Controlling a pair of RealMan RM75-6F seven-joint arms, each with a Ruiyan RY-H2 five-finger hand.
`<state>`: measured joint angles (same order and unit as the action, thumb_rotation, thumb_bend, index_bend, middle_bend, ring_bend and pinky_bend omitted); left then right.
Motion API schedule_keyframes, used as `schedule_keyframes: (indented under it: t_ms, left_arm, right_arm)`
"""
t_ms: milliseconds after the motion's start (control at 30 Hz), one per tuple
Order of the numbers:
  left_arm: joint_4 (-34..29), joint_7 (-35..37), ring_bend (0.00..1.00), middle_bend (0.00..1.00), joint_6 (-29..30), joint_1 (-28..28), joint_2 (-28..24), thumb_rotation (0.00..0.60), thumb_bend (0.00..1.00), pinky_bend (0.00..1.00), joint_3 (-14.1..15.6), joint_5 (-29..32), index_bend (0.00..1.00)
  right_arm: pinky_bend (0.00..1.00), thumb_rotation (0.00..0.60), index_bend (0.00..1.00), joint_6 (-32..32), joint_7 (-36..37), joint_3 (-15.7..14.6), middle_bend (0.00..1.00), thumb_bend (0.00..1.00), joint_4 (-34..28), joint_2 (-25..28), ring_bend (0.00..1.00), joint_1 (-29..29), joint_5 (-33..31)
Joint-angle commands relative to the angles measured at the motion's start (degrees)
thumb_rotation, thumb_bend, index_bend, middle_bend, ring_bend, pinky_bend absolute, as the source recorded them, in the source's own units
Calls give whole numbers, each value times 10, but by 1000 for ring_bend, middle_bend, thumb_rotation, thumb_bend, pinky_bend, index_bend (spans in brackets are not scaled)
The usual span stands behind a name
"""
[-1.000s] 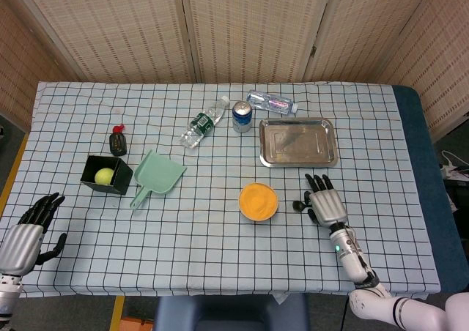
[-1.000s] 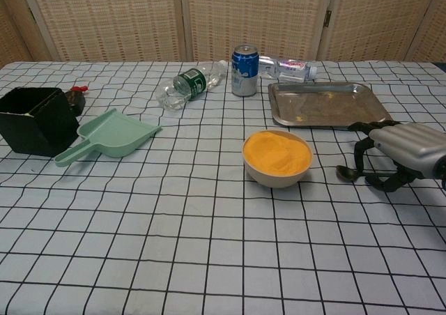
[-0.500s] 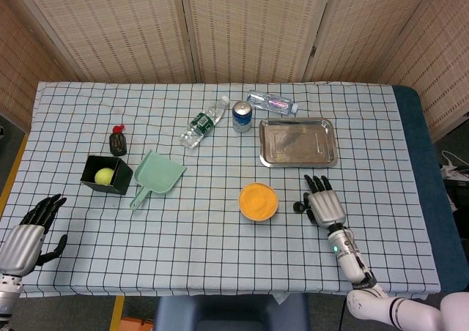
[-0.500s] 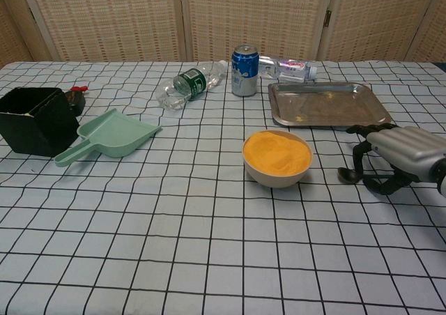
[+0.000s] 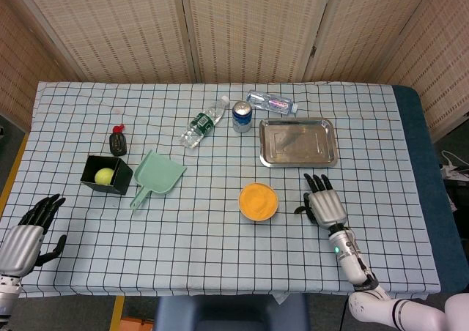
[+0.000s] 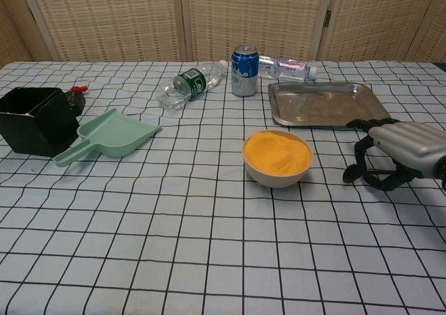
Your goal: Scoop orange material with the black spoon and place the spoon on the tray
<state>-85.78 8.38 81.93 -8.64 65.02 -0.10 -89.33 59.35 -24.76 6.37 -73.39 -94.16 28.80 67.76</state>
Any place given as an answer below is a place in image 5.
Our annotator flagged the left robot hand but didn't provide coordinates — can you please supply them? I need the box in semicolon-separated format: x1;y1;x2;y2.
0;193;67;278

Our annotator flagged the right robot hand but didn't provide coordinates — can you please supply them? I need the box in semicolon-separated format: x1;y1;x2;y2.
303;172;348;230

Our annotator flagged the white bowl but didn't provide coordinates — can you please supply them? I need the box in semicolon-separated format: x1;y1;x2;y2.
238;182;280;223

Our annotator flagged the metal tray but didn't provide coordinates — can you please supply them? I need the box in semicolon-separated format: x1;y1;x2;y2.
259;117;339;168

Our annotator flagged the yellow tennis ball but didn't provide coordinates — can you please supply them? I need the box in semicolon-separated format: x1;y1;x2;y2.
94;167;114;185

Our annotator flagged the clear bottle with pink label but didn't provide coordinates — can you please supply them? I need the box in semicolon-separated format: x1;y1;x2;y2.
245;89;299;116

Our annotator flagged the blue soda can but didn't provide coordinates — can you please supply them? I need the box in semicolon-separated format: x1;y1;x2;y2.
232;100;254;133

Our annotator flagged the black square box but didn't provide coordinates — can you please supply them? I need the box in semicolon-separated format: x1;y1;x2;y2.
80;155;134;196

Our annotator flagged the blue checked tablecloth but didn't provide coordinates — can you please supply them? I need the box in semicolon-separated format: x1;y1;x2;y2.
14;80;441;299

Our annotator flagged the orange box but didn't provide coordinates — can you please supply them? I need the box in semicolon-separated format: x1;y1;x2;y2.
119;316;155;331

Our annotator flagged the dark bottle with red cap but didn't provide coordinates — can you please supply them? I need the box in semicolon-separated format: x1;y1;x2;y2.
108;124;129;157

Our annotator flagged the clear bottle with green label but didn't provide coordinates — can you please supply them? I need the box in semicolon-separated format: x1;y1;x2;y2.
178;95;231;149

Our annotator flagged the green plastic dustpan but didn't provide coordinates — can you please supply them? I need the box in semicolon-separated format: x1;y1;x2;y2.
130;149;188;212

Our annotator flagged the woven folding screen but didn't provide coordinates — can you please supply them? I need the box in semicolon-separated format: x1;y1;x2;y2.
0;0;469;141

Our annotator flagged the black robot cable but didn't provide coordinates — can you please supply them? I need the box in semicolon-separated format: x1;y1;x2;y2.
339;298;350;331

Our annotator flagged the white cable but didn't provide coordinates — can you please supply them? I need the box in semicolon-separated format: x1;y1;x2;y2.
439;149;469;180

